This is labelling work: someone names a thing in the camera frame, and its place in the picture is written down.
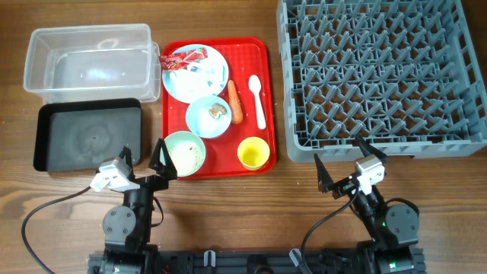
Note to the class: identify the clear plastic bin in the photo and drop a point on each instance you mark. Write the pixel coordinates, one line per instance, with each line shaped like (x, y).
(97, 62)

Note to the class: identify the red serving tray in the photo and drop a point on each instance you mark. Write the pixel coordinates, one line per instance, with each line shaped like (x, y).
(245, 56)

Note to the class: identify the orange carrot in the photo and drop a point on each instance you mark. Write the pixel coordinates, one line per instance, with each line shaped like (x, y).
(234, 103)

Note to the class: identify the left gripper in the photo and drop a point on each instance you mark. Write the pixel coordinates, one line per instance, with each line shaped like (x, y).
(167, 170)

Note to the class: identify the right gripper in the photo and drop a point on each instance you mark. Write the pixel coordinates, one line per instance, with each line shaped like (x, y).
(346, 184)

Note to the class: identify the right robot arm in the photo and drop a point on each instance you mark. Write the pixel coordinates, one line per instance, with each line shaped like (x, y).
(393, 225)

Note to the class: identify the grey dishwasher rack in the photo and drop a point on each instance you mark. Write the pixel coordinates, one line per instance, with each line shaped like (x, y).
(401, 74)

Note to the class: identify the black plastic tray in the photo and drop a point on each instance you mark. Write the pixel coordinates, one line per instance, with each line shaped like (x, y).
(81, 135)

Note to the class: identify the small light blue bowl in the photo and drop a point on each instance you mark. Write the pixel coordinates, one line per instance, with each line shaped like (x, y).
(199, 121)

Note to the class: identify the yellow plastic cup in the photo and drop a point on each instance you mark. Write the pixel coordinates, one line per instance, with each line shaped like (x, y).
(253, 153)

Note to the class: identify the white rice pile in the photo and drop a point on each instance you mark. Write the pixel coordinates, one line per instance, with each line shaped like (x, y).
(187, 157)

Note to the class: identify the brown mushroom piece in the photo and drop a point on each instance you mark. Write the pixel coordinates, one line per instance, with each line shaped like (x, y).
(217, 110)

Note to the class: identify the white plastic spoon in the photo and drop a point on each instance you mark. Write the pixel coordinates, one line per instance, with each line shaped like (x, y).
(255, 86)

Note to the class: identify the white tissue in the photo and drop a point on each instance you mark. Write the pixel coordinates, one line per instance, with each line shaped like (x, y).
(203, 75)

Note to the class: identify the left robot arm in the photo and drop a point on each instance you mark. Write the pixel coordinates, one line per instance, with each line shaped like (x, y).
(127, 227)

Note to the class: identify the large light blue plate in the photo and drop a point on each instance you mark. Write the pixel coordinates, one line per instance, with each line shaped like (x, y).
(189, 96)

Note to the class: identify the red snack wrapper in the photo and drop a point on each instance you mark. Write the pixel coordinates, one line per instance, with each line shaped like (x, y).
(176, 61)

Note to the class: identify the green bowl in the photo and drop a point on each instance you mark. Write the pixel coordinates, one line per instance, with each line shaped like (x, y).
(184, 136)

